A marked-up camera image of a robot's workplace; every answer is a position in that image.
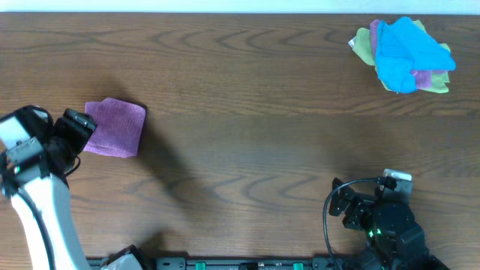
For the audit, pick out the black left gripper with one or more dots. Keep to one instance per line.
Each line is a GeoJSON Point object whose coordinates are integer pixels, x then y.
{"type": "Point", "coordinates": [76, 125]}

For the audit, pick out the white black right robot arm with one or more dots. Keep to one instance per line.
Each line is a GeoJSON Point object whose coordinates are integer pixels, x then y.
{"type": "Point", "coordinates": [379, 207]}

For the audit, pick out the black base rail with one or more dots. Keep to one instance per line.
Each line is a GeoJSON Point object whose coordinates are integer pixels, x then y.
{"type": "Point", "coordinates": [207, 263]}

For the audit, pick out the green microfiber cloth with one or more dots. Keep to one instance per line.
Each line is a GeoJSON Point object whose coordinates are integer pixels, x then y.
{"type": "Point", "coordinates": [361, 46]}

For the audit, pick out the purple microfiber cloth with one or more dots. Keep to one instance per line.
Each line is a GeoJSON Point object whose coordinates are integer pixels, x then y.
{"type": "Point", "coordinates": [119, 127]}

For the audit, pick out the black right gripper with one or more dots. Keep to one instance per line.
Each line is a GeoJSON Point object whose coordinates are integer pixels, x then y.
{"type": "Point", "coordinates": [360, 208]}

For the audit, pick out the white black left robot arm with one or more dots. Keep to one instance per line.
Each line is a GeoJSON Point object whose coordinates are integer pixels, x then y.
{"type": "Point", "coordinates": [42, 201]}

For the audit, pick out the blue microfiber cloth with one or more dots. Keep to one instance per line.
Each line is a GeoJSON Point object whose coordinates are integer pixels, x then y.
{"type": "Point", "coordinates": [402, 50]}

